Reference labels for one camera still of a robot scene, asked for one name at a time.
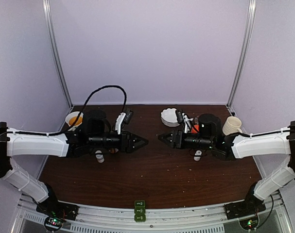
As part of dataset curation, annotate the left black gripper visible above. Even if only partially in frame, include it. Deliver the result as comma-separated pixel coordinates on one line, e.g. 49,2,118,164
88,129,149,153

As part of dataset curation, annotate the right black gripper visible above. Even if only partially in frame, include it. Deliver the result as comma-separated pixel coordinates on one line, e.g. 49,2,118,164
158,130,214,151

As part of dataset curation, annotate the green weekly pill organizer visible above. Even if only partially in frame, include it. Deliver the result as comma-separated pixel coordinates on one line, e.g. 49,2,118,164
134,200,146,222

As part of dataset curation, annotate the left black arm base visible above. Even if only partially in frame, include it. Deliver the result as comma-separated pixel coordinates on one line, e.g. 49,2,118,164
33,184,79,233

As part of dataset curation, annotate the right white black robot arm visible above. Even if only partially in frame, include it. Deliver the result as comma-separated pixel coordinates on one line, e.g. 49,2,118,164
158,114,295,215

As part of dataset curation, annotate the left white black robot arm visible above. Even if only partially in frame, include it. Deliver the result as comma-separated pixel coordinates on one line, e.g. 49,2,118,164
0,110,148,216

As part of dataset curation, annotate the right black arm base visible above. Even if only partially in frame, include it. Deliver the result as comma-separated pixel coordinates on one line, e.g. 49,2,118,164
224,200,266,231

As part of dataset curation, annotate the white fluted ceramic bowl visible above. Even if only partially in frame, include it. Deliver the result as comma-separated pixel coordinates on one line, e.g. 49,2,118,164
160,108,180,127

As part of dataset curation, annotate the grey lid pill bottle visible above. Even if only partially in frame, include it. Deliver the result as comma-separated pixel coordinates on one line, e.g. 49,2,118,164
108,148,119,154

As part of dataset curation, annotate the red floral plate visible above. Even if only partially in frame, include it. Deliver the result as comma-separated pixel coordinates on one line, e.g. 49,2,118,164
193,116,200,127

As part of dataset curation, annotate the small white pill bottle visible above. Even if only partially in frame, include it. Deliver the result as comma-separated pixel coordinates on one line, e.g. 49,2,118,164
95,150,104,163

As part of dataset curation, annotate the cream ceramic mug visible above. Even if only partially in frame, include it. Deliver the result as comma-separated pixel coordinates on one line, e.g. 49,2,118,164
222,116,242,135

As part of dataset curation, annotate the paper cup with orange contents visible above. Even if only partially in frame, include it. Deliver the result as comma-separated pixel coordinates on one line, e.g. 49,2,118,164
65,111,84,131

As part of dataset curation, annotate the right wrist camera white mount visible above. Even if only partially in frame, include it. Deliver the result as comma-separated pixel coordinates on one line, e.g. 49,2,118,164
175,110,193,133

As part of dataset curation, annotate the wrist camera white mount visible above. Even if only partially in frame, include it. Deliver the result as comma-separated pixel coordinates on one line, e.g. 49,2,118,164
114,109,133,134
175,110,193,133

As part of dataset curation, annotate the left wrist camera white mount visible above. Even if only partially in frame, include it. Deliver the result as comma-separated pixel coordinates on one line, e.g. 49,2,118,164
114,109,133,134

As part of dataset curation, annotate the front aluminium rail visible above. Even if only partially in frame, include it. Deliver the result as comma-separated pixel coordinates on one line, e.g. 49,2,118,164
16,191,291,233

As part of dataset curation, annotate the right aluminium frame post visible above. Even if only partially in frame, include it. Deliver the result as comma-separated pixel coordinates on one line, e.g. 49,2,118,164
226,0,257,112

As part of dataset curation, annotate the aluminium frame post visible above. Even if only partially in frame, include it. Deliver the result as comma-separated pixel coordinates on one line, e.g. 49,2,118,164
42,0,73,108
226,0,257,112

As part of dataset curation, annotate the left aluminium frame post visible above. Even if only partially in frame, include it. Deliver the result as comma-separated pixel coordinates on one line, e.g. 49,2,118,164
42,0,73,108

